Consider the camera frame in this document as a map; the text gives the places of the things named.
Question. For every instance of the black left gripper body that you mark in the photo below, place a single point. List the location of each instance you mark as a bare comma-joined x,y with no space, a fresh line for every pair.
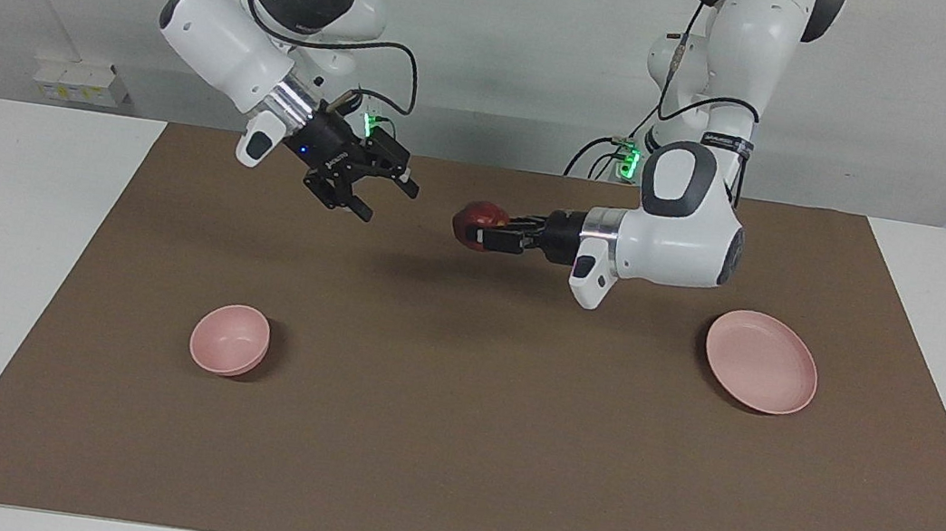
558,233

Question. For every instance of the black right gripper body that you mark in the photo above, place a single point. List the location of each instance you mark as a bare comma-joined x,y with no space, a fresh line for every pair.
333,147

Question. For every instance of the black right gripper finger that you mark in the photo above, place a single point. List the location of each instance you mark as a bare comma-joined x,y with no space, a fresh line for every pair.
349,199
401,183

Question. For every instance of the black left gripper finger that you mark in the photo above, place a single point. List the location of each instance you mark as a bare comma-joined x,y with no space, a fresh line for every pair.
502,241
529,221

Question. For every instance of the red apple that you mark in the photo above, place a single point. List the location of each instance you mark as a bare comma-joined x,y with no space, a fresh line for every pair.
478,214

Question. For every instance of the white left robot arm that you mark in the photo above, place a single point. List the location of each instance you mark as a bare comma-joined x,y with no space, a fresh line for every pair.
682,238

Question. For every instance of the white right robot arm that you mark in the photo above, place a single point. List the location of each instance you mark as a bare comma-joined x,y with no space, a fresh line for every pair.
224,36

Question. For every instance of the pink bowl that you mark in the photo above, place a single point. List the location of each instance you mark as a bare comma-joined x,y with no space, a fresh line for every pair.
228,338

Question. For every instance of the pink plate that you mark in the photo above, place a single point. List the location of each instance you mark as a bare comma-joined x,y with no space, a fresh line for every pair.
760,363

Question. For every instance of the green lit adapter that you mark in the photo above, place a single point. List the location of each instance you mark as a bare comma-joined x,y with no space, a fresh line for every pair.
375,123
628,160

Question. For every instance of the brown table mat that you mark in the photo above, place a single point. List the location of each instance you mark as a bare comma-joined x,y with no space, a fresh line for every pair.
458,446

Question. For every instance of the white wall socket box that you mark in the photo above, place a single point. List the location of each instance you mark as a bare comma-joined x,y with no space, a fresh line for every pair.
81,84

